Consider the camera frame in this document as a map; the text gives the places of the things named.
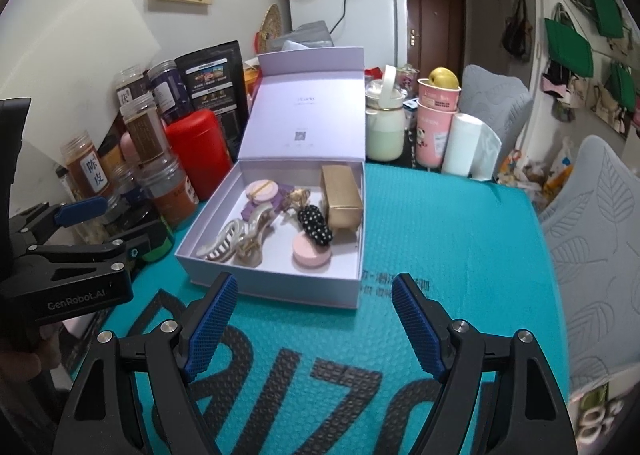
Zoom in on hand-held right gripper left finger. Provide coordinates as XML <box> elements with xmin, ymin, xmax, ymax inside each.
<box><xmin>55</xmin><ymin>272</ymin><xmax>238</xmax><ymax>455</ymax></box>

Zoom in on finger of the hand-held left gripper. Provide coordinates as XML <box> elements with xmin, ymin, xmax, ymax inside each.
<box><xmin>7</xmin><ymin>197</ymin><xmax>108</xmax><ymax>246</ymax></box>
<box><xmin>27</xmin><ymin>222</ymin><xmax>168</xmax><ymax>281</ymax></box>

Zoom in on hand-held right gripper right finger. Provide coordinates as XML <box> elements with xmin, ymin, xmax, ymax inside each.
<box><xmin>391</xmin><ymin>273</ymin><xmax>578</xmax><ymax>455</ymax></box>

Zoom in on translucent claw hair clip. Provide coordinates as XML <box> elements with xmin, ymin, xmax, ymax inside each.
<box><xmin>196</xmin><ymin>219</ymin><xmax>251</xmax><ymax>263</ymax></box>

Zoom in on pale yellow duckbill hair clip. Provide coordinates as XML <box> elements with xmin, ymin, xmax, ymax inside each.
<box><xmin>235</xmin><ymin>227</ymin><xmax>266</xmax><ymax>268</ymax></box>

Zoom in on plain pink round compact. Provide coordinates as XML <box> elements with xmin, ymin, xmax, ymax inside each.
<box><xmin>292</xmin><ymin>233</ymin><xmax>332</xmax><ymax>272</ymax></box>

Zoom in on black polka-dot hair clip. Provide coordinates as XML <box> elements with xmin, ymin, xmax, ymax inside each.
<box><xmin>297</xmin><ymin>205</ymin><xmax>334</xmax><ymax>248</ymax></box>

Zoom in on pink compact with yellow stripe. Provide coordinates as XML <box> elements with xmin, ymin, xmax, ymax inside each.
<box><xmin>245</xmin><ymin>178</ymin><xmax>282</xmax><ymax>204</ymax></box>

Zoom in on purple signed card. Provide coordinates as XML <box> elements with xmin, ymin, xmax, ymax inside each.
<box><xmin>241</xmin><ymin>182</ymin><xmax>296</xmax><ymax>218</ymax></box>

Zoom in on gold cardboard box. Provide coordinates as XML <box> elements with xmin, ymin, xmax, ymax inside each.
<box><xmin>320</xmin><ymin>164</ymin><xmax>363</xmax><ymax>232</ymax></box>

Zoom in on lilac gift box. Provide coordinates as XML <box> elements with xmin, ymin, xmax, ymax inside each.
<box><xmin>175</xmin><ymin>46</ymin><xmax>368</xmax><ymax>311</ymax></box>

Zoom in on dark hanging shoulder bag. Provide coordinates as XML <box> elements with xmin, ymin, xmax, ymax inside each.
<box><xmin>501</xmin><ymin>0</ymin><xmax>533</xmax><ymax>60</ymax></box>

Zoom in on person's left hand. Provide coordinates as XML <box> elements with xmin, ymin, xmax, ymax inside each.
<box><xmin>0</xmin><ymin>324</ymin><xmax>63</xmax><ymax>386</ymax></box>

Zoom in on orange jar with white label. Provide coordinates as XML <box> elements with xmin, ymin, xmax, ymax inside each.
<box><xmin>61</xmin><ymin>134</ymin><xmax>108</xmax><ymax>200</ymax></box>

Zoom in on green round container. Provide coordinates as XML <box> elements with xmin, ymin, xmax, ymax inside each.
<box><xmin>142</xmin><ymin>230</ymin><xmax>176</xmax><ymax>263</ymax></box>

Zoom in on teal bubble mat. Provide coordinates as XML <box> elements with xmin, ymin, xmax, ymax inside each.
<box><xmin>70</xmin><ymin>162</ymin><xmax>571</xmax><ymax>455</ymax></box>

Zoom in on clear jar red-brown contents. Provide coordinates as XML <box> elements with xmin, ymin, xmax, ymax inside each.
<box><xmin>137</xmin><ymin>155</ymin><xmax>198</xmax><ymax>228</ymax></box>

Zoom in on clear jar brown contents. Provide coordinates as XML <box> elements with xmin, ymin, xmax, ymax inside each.
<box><xmin>119</xmin><ymin>92</ymin><xmax>171</xmax><ymax>166</ymax></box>

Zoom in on red canister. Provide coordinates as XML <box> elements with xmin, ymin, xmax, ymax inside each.
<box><xmin>165</xmin><ymin>109</ymin><xmax>233</xmax><ymax>202</ymax></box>

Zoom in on dark jar with white label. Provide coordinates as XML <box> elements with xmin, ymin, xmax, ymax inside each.
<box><xmin>116</xmin><ymin>64</ymin><xmax>151</xmax><ymax>108</ymax></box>

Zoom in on dark purple filled jar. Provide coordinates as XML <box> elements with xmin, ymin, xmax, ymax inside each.
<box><xmin>148</xmin><ymin>60</ymin><xmax>193</xmax><ymax>120</ymax></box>

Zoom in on black printed pouch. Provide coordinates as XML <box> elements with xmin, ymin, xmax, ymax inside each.
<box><xmin>175</xmin><ymin>41</ymin><xmax>249</xmax><ymax>160</ymax></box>

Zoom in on white paper towel roll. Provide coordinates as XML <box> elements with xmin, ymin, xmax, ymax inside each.
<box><xmin>441</xmin><ymin>113</ymin><xmax>502</xmax><ymax>180</ymax></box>

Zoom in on pink panda paper cup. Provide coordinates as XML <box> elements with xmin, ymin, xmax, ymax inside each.
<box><xmin>415</xmin><ymin>102</ymin><xmax>458</xmax><ymax>166</ymax></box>

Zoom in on pile of plastic bags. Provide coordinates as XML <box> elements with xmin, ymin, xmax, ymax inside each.
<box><xmin>495</xmin><ymin>137</ymin><xmax>576</xmax><ymax>206</ymax></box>

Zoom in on grey leaf-pattern chair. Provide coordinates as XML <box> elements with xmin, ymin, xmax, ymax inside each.
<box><xmin>457</xmin><ymin>65</ymin><xmax>533</xmax><ymax>180</ymax></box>
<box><xmin>537</xmin><ymin>135</ymin><xmax>640</xmax><ymax>396</ymax></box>

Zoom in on yellow pear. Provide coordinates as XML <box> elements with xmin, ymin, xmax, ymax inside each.
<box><xmin>429</xmin><ymin>67</ymin><xmax>460</xmax><ymax>90</ymax></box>

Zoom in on woven straw fan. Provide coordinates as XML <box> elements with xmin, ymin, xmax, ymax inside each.
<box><xmin>255</xmin><ymin>4</ymin><xmax>282</xmax><ymax>53</ymax></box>

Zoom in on black and pink bag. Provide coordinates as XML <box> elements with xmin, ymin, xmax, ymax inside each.
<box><xmin>542</xmin><ymin>60</ymin><xmax>566</xmax><ymax>98</ymax></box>

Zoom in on grey plastic bag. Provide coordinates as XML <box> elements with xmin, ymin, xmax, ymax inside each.
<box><xmin>282</xmin><ymin>21</ymin><xmax>333</xmax><ymax>52</ymax></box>

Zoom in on brown door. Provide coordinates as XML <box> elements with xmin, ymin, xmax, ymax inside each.
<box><xmin>404</xmin><ymin>0</ymin><xmax>466</xmax><ymax>70</ymax></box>

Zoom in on white fridge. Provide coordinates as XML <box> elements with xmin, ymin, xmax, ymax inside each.
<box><xmin>289</xmin><ymin>0</ymin><xmax>408</xmax><ymax>73</ymax></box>

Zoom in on green tote bag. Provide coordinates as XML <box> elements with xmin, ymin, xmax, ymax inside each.
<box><xmin>544</xmin><ymin>19</ymin><xmax>594</xmax><ymax>78</ymax></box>

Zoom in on cream jug with handle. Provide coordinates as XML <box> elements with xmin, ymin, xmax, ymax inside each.
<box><xmin>365</xmin><ymin>65</ymin><xmax>408</xmax><ymax>162</ymax></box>

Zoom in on black power cable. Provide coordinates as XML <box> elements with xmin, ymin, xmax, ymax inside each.
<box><xmin>330</xmin><ymin>0</ymin><xmax>353</xmax><ymax>33</ymax></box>

